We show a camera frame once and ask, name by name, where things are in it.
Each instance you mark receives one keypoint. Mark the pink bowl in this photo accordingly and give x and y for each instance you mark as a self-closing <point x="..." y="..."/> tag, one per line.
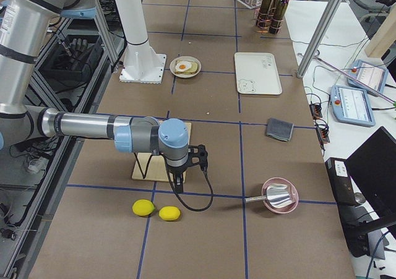
<point x="294" y="192"/>

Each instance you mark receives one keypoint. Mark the aluminium frame post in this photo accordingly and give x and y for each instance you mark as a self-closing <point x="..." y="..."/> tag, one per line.
<point x="322" y="26"/>

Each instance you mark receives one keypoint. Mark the yellow lemon right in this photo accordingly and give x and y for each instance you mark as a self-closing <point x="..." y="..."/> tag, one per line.
<point x="169" y="213"/>

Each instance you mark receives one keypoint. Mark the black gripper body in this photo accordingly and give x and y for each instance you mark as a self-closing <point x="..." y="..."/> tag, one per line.
<point x="176" y="169"/>

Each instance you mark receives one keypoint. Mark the blue teach pendant far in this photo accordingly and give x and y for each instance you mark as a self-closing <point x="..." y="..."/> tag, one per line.
<point x="374" y="76"/>

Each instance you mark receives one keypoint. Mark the fried egg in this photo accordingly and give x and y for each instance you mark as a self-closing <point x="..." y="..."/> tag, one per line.
<point x="182" y="66"/>

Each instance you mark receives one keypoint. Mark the dark green wine bottle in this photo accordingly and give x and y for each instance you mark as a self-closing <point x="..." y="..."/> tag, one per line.
<point x="277" y="16"/>

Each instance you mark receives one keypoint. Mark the white round plate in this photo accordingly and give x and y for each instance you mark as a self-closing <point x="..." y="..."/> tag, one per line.
<point x="184" y="58"/>

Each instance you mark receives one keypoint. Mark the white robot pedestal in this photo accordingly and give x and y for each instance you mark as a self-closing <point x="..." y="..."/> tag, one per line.
<point x="141" y="63"/>

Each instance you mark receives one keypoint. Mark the black laptop monitor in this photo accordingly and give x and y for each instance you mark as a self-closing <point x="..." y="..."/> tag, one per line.
<point x="372" y="168"/>

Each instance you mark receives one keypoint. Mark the yellow lemon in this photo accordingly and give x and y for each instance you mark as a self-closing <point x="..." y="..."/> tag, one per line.
<point x="143" y="208"/>
<point x="169" y="213"/>

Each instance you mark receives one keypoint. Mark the blue teach pendant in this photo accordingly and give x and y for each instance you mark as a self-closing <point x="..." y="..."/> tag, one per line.
<point x="374" y="76"/>
<point x="351" y="105"/>

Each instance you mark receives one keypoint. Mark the black equipment box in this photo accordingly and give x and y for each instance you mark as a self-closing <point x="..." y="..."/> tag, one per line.
<point x="340" y="182"/>

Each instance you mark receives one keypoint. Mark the white rectangular tray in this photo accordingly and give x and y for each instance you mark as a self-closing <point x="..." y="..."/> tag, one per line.
<point x="256" y="74"/>

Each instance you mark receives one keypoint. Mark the yellow lemon left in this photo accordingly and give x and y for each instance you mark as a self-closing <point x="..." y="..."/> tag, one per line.
<point x="143" y="208"/>

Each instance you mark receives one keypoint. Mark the blue teach pendant near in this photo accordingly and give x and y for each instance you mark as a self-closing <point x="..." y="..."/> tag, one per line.
<point x="351" y="105"/>

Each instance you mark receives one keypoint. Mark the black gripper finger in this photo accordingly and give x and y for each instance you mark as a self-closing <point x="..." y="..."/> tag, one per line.
<point x="179" y="186"/>

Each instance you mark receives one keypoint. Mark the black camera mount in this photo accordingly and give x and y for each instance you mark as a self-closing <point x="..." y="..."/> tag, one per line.
<point x="197" y="155"/>

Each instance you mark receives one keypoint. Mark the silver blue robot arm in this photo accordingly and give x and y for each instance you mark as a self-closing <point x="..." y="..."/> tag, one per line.
<point x="23" y="29"/>

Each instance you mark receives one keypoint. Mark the grey folded cloth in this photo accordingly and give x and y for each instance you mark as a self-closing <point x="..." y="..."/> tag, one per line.
<point x="280" y="130"/>

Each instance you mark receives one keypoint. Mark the silver metal scoop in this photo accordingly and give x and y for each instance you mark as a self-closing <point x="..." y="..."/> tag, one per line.
<point x="276" y="195"/>

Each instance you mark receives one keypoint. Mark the grabber stick tool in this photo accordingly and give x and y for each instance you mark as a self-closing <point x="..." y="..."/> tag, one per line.
<point x="377" y="93"/>

